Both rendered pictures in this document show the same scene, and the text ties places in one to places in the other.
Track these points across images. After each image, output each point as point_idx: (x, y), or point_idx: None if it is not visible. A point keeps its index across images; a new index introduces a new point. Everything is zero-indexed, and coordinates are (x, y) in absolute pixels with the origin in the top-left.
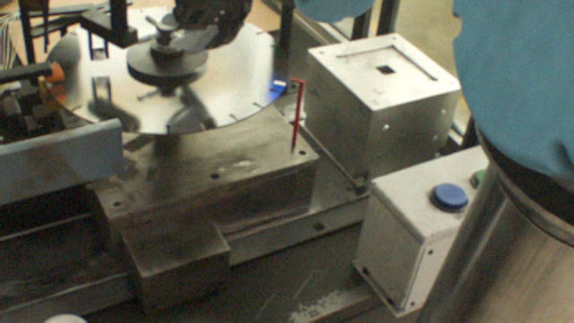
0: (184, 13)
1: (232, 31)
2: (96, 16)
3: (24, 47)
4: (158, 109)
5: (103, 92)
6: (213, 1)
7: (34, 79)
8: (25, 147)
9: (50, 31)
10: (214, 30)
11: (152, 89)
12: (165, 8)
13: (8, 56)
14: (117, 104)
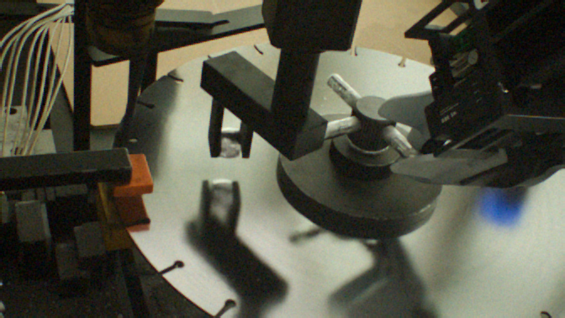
0: (458, 125)
1: (544, 171)
2: (240, 73)
3: (73, 73)
4: (345, 297)
5: (230, 235)
6: (539, 113)
7: (81, 131)
8: None
9: (127, 56)
10: (497, 154)
11: (330, 241)
12: (350, 49)
13: (40, 82)
14: (260, 271)
